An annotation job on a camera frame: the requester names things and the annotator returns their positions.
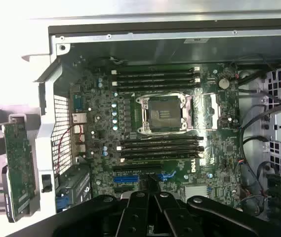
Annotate CPU socket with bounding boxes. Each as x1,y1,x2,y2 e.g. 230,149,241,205
135,95,193,135

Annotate silver chipset heatsink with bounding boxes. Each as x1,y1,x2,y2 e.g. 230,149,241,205
184,185,208,203

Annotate thin wire locking lever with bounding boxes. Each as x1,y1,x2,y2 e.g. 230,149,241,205
166,91,205,97

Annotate black case lock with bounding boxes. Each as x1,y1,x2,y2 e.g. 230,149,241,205
41,174,53,194

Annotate coin battery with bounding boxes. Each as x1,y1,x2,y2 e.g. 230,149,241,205
218,78,230,90

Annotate RAM slot white clips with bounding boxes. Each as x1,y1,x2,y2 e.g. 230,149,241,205
111,66,201,75
117,142,205,151
111,77,201,86

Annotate black open PC case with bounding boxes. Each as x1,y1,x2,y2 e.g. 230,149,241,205
20,9,281,237

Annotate teal serial port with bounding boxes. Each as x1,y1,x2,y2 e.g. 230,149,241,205
72,93,85,112

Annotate green motherboard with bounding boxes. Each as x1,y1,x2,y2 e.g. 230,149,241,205
68,61,244,215

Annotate silver socket cover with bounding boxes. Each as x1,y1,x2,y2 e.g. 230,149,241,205
191,92,222,131

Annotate blue expansion slot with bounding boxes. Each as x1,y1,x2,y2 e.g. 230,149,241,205
113,172,175,184

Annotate short black expansion slot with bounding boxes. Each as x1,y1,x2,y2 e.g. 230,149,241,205
114,186,132,195

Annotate thin red black wire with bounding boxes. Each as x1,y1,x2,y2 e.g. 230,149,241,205
57,122,85,174

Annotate long black expansion slot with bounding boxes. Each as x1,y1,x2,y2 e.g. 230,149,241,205
112,164,163,173

